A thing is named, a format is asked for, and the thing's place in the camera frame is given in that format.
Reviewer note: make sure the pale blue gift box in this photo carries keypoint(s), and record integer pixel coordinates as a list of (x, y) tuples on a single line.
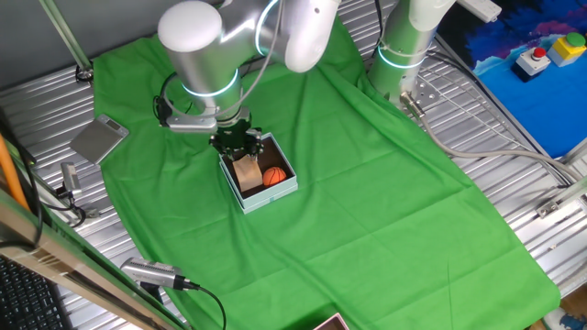
[(268, 197)]

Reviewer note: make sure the pale metal rod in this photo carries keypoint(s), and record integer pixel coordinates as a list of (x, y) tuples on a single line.
[(64, 34)]

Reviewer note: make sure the black keyboard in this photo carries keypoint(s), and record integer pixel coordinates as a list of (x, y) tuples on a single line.
[(27, 298)]

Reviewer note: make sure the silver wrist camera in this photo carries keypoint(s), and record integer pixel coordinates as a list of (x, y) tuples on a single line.
[(192, 124)]

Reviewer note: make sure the large wooden block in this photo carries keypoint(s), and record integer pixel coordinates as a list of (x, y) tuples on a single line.
[(247, 176)]

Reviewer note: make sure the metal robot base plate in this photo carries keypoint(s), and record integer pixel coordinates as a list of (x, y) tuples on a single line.
[(426, 94)]

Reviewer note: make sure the silver digital scale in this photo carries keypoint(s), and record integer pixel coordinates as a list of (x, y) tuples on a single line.
[(98, 139)]

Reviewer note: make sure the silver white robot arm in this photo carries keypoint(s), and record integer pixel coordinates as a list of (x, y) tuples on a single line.
[(197, 59)]

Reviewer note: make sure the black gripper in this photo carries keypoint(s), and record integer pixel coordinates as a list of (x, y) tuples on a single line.
[(234, 135)]

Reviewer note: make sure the green button yellow box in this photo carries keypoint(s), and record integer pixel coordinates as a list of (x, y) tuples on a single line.
[(568, 48)]

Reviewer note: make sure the ridged silver camera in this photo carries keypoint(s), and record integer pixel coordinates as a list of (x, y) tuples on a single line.
[(151, 272)]

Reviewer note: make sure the white power strip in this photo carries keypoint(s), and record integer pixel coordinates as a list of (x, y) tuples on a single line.
[(479, 9)]

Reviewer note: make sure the pink box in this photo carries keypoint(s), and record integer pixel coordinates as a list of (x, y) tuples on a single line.
[(330, 323)]

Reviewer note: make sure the small silver camera on mount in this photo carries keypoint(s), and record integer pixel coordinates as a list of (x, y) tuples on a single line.
[(71, 179)]

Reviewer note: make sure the orange pole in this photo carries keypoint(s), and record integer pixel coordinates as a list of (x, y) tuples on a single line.
[(11, 174)]

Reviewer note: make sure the green cloth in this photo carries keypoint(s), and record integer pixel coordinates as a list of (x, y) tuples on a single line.
[(367, 229)]

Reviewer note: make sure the aluminium profile bar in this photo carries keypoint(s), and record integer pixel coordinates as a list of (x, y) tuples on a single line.
[(561, 197)]

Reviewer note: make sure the orange mini basketball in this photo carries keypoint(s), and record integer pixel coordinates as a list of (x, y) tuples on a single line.
[(274, 176)]

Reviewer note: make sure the blue mat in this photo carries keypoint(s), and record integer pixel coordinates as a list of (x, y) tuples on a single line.
[(527, 105)]

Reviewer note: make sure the wooden frame beam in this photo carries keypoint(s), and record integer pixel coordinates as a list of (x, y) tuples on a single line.
[(69, 275)]

